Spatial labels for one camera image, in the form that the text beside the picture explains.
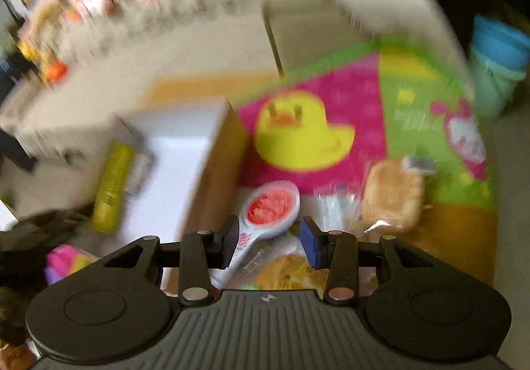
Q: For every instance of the orange and yellow toy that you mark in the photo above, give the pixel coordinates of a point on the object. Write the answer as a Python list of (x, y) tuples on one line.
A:
[(49, 63)]

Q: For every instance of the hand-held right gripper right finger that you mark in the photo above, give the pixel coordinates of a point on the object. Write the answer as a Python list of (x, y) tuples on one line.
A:
[(310, 245)]

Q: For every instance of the bagged tan bread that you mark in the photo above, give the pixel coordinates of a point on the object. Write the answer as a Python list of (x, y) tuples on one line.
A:
[(393, 196)]

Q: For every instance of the blue plastic bucket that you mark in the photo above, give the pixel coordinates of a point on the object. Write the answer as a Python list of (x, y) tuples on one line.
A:
[(499, 42)]

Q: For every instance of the pink and yellow toy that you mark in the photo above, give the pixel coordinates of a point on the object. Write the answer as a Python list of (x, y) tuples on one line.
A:
[(68, 264)]

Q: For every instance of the pink cardboard box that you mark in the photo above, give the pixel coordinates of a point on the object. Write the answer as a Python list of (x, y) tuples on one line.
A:
[(178, 154)]

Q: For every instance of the green plastic bucket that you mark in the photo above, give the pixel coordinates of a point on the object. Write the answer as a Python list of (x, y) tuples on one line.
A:
[(492, 88)]

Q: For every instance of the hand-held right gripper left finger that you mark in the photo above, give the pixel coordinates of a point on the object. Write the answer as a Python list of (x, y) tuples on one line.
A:
[(230, 243)]

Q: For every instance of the yellow-green packet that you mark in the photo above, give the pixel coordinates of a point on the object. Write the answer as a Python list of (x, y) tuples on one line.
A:
[(111, 187)]

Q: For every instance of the colourful cartoon play mat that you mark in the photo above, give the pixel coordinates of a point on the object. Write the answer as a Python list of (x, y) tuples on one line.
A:
[(314, 104)]

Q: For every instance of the beige sofa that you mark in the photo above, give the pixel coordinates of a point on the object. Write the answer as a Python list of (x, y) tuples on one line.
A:
[(215, 46)]

